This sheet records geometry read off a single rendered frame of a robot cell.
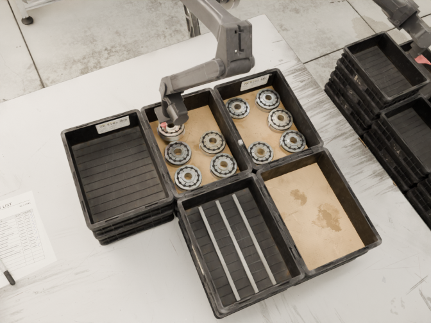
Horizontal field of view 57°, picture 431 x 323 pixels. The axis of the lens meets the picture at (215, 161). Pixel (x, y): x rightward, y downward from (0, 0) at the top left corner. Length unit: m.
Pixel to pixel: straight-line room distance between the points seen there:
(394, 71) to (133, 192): 1.67
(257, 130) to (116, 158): 0.57
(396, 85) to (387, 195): 0.84
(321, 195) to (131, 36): 1.99
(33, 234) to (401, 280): 1.40
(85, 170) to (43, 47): 1.69
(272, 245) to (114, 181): 0.62
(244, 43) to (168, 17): 2.24
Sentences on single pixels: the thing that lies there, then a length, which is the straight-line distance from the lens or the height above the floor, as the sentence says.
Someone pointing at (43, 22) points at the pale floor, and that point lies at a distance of 3.31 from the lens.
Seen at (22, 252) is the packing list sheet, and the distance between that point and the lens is 1.67.
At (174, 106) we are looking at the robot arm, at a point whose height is 1.10.
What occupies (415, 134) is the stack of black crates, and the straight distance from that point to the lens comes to 2.49.
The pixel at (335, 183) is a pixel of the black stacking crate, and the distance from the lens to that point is 1.57.
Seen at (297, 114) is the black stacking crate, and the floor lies 0.89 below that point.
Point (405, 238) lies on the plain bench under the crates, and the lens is 1.80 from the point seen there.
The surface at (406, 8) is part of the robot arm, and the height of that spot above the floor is 1.38.
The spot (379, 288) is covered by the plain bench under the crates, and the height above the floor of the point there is 0.70.
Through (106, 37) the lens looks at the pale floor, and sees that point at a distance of 3.11.
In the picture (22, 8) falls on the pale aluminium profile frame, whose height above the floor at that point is 0.12.
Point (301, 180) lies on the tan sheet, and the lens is 1.58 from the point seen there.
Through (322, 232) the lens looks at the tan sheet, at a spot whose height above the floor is 0.83.
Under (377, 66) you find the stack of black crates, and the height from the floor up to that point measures 0.49.
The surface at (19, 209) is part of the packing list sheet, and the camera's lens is 1.73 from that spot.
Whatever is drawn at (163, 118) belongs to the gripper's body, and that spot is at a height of 0.98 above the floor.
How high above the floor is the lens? 2.21
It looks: 63 degrees down
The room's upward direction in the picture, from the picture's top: 9 degrees clockwise
